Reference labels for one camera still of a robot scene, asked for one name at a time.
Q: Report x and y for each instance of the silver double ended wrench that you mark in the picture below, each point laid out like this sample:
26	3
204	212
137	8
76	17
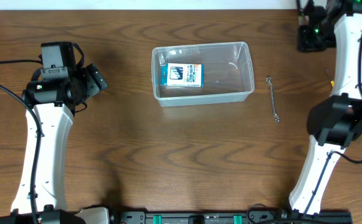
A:
274	111

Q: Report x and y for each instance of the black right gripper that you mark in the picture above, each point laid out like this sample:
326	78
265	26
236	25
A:
304	44

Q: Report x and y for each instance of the black yellow screwdriver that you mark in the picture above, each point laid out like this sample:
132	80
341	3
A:
332	83

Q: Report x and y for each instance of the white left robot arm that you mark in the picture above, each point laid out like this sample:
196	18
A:
41	194

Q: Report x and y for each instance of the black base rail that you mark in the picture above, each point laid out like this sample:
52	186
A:
259	215

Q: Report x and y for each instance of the clear plastic storage container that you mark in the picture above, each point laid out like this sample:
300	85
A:
228	73

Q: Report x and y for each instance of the blue white screwdriver box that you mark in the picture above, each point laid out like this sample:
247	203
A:
182	74

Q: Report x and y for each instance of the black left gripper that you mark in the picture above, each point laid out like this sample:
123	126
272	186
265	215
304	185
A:
90	88

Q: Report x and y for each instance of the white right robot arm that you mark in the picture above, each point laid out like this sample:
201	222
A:
337	121

